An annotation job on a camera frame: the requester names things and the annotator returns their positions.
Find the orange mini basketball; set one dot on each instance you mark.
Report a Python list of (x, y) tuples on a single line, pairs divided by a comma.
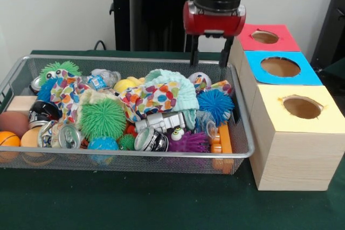
[(9, 139)]

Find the black upright panel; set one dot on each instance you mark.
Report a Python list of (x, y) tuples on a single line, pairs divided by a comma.
[(331, 25)]

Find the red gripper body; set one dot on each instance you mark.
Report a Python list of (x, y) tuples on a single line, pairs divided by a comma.
[(213, 22)]

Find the blue spiky rubber ball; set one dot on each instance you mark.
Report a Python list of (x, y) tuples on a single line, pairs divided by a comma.
[(214, 106)]

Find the orange toy building block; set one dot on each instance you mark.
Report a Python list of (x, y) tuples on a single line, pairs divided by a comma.
[(225, 141)]

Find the purple spiky toy with eyes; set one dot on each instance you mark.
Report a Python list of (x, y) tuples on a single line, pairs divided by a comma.
[(188, 143)]

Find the wooden box with three holes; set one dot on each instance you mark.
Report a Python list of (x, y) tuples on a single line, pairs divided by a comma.
[(293, 160)]

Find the silver plastic toy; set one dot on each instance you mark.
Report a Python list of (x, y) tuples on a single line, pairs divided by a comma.
[(159, 122)]

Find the white cloth with colourful dots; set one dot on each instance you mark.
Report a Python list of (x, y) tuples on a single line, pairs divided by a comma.
[(151, 98)]

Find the brown mini football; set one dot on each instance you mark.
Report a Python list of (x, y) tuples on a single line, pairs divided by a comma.
[(13, 123)]

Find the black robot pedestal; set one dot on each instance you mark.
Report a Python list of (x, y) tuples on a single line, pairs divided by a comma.
[(161, 12)]

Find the mint green cloth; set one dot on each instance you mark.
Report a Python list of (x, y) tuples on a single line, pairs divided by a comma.
[(186, 95)]

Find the green spiky rubber ball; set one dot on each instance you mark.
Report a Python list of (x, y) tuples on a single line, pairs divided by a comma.
[(102, 119)]

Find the dark green table cloth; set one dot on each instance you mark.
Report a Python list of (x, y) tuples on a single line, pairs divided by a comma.
[(337, 75), (134, 205)]

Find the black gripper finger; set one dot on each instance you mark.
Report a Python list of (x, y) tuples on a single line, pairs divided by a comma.
[(223, 57), (194, 52)]

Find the green spiky toy with eyes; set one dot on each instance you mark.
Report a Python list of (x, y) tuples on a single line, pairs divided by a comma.
[(54, 68)]

